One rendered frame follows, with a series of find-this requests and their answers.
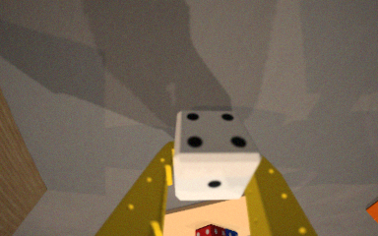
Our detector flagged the orange digital multimeter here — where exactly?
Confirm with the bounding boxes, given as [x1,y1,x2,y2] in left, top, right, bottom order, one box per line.
[366,201,378,223]

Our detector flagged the peach flat mat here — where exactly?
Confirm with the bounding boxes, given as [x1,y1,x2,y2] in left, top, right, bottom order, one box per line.
[163,193,250,236]

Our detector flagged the blue die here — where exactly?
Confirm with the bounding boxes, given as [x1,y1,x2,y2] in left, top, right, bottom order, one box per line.
[225,228,238,236]

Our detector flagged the red die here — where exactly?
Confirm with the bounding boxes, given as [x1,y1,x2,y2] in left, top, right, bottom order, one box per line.
[195,224,226,236]

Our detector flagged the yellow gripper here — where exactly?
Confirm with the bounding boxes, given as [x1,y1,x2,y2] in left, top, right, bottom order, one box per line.
[95,142,318,236]

